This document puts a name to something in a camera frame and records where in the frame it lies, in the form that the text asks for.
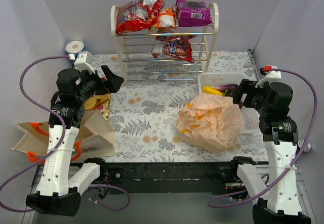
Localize peach plastic grocery bag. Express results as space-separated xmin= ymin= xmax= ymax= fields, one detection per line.
xmin=176 ymin=93 xmax=242 ymax=153

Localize canvas tote bag orange handles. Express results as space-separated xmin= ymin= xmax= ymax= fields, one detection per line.
xmin=11 ymin=110 xmax=116 ymax=163

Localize large red snack bag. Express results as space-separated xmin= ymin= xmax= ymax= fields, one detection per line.
xmin=115 ymin=0 xmax=165 ymax=34

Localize orange snack packet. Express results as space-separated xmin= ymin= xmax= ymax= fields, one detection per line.
xmin=148 ymin=8 xmax=176 ymax=33

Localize purple snack bag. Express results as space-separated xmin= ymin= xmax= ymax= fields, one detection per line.
xmin=175 ymin=0 xmax=212 ymax=27

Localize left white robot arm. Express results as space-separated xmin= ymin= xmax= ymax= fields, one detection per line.
xmin=26 ymin=65 xmax=124 ymax=216

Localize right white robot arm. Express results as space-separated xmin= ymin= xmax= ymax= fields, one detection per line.
xmin=231 ymin=79 xmax=311 ymax=223

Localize purple eggplant toy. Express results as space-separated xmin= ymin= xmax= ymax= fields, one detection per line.
xmin=214 ymin=84 xmax=238 ymax=93

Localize floral bread tray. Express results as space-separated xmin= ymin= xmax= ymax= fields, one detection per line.
xmin=84 ymin=94 xmax=111 ymax=120

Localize white plastic basket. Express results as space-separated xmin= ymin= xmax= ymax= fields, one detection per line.
xmin=197 ymin=72 xmax=260 ymax=134

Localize yellow squash toy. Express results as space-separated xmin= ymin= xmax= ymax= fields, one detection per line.
xmin=201 ymin=86 xmax=224 ymax=96

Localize toilet paper roll blue wrap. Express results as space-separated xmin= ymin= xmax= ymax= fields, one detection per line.
xmin=65 ymin=40 xmax=87 ymax=57

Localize white metal shelf rack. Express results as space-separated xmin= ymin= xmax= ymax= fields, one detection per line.
xmin=110 ymin=3 xmax=219 ymax=82

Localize metal can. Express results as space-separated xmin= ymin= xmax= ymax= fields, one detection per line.
xmin=298 ymin=140 xmax=311 ymax=152

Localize red candy bag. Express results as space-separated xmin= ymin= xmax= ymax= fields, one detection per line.
xmin=151 ymin=35 xmax=195 ymax=63

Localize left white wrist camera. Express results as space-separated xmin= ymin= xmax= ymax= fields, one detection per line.
xmin=68 ymin=51 xmax=95 ymax=74

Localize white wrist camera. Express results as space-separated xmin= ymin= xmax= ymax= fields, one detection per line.
xmin=68 ymin=51 xmax=95 ymax=74
xmin=255 ymin=65 xmax=281 ymax=88

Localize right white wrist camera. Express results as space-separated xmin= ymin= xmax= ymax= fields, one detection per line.
xmin=255 ymin=65 xmax=281 ymax=88

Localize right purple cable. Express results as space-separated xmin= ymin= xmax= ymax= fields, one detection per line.
xmin=207 ymin=68 xmax=318 ymax=208

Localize purple cable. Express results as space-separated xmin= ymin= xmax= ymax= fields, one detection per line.
xmin=0 ymin=54 xmax=131 ymax=212
xmin=207 ymin=68 xmax=318 ymax=208

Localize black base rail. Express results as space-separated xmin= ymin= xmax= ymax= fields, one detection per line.
xmin=103 ymin=162 xmax=245 ymax=194

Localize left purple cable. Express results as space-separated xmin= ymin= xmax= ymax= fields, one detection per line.
xmin=0 ymin=54 xmax=131 ymax=212

